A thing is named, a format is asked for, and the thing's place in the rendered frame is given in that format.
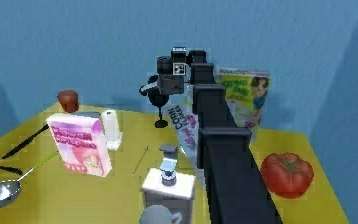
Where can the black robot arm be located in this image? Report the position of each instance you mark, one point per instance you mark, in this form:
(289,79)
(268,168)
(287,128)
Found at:
(233,166)

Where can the black wineglass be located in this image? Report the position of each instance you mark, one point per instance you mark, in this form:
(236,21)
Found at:
(159,98)

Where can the white soap dispenser bottle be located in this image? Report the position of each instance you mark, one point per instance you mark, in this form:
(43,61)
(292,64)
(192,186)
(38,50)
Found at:
(168,186)

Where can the grey mug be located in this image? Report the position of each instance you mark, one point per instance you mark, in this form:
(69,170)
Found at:
(157,216)

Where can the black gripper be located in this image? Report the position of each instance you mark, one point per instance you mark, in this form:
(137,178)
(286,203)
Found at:
(170,84)

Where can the green yellow cereal box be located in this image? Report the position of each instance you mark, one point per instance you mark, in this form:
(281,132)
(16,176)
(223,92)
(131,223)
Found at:
(248,96)

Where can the white corn flakes box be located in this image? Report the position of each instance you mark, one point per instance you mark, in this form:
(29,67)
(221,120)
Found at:
(187,130)

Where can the red tomato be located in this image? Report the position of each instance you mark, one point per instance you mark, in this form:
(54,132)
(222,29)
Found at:
(287,175)

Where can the brown red cup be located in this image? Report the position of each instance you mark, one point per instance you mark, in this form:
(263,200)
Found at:
(68,100)

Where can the white paper towel roll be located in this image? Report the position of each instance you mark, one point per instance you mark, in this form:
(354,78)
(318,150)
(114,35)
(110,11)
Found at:
(110,128)

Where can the black knife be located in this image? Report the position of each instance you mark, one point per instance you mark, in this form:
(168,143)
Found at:
(25,142)

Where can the thin grey pencil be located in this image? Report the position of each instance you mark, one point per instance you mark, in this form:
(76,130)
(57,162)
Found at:
(140,161)

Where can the pink cereal box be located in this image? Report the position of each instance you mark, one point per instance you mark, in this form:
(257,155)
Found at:
(82,146)

